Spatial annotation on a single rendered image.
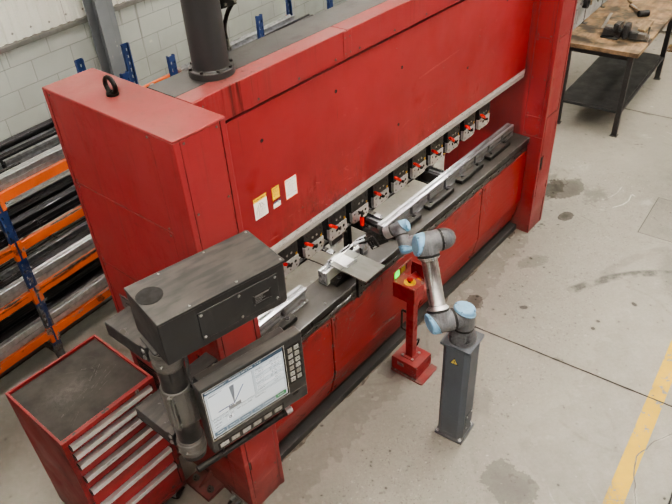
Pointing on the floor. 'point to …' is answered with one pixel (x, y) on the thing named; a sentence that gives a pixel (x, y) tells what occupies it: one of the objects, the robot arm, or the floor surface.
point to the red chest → (97, 429)
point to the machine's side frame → (532, 105)
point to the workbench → (615, 54)
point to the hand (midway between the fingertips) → (354, 242)
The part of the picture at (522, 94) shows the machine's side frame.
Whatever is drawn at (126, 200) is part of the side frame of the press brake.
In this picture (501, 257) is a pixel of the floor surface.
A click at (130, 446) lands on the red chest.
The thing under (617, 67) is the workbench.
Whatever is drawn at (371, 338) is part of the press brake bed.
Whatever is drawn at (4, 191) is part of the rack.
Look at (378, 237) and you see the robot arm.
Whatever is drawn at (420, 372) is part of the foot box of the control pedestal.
